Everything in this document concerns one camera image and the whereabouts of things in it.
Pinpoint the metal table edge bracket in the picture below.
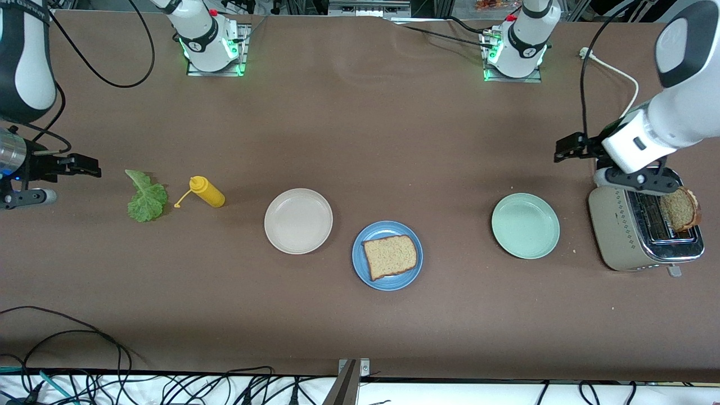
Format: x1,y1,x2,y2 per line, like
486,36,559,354
323,358,370,405

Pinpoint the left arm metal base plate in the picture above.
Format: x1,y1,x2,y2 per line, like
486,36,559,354
483,28,543,83

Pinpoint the yellow squeeze bottle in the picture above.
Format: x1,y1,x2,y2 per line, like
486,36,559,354
174,175,226,209

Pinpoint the blue round plate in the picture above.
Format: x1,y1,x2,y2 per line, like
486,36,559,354
352,220,424,291

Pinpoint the beige round plate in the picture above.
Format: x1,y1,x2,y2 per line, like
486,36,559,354
264,188,334,255

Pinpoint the green round plate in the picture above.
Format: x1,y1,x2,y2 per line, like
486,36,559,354
491,192,561,260

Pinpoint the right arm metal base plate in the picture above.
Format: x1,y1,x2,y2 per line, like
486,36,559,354
186,24,248,77

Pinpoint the white lower shelf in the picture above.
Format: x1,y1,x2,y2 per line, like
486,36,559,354
0,372,720,405

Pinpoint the white toaster power cable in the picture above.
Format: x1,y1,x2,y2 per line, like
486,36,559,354
579,47,640,122

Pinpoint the black base supply cable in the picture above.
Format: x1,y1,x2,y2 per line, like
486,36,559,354
388,16,496,50

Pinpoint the black looped cable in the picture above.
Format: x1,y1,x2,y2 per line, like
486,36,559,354
0,306,133,389

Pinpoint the brown bread slice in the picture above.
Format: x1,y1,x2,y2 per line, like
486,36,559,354
659,187,703,233
363,235,418,281

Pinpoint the teal cable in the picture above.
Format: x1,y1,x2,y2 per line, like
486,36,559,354
0,366,77,404

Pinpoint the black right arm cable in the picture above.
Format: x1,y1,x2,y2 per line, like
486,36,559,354
11,0,157,156

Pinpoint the beige chrome toaster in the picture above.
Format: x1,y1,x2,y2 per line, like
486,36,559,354
588,169,705,277

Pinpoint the grey power strip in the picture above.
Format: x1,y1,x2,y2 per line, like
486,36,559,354
328,0,411,17

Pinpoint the green lettuce leaf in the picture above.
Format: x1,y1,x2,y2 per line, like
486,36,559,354
124,169,169,222

